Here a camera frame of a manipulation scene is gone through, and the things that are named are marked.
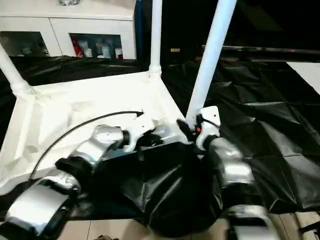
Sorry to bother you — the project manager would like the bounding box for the white plastic table top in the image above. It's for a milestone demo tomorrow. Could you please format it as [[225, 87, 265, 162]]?
[[0, 69, 194, 196]]

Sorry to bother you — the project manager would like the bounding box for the black work mat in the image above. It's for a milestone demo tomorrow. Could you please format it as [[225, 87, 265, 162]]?
[[0, 53, 320, 236]]

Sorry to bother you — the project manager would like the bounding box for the white flat board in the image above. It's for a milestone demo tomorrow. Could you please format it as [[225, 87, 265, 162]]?
[[286, 61, 320, 96]]

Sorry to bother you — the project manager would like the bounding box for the black piano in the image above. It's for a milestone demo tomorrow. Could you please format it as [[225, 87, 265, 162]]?
[[136, 0, 320, 63]]

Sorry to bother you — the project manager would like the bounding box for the white glass-door cabinet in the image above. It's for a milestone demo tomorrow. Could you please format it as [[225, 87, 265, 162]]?
[[0, 0, 138, 60]]

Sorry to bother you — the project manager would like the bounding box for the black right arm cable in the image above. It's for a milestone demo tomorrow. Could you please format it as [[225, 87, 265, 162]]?
[[199, 116, 222, 128]]

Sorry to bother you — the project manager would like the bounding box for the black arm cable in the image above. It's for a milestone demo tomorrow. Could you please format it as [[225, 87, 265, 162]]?
[[199, 116, 222, 128], [27, 109, 146, 185]]

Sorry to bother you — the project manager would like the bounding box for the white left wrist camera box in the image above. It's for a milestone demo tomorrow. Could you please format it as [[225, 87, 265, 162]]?
[[123, 113, 157, 153]]

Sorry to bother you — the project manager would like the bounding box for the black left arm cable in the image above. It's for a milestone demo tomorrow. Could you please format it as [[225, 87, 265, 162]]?
[[27, 109, 146, 185]]

